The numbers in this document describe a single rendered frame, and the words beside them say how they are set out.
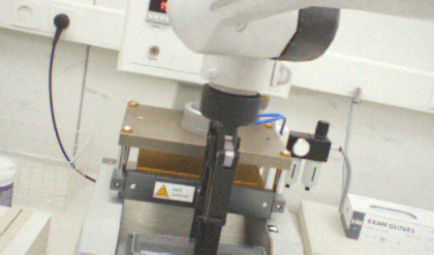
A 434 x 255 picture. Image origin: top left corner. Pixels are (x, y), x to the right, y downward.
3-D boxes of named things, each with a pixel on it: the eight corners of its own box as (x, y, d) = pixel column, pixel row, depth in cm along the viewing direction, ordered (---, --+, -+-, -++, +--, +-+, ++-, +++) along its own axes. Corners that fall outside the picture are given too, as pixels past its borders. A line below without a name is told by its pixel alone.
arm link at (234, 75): (208, 45, 63) (200, 91, 65) (313, 63, 65) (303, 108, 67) (201, 31, 75) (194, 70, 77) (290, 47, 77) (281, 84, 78)
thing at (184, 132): (123, 137, 108) (133, 73, 105) (275, 160, 113) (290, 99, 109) (110, 188, 85) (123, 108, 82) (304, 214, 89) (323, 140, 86)
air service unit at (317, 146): (259, 178, 114) (274, 111, 110) (326, 189, 116) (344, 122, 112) (263, 189, 109) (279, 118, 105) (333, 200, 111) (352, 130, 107)
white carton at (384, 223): (339, 216, 148) (346, 191, 146) (425, 235, 147) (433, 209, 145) (345, 238, 137) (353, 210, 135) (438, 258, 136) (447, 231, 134)
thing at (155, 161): (138, 152, 102) (145, 103, 100) (254, 169, 105) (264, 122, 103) (132, 190, 86) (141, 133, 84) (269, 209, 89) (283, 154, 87)
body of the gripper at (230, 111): (201, 76, 73) (189, 142, 75) (205, 91, 65) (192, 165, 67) (257, 85, 74) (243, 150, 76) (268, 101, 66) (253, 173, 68)
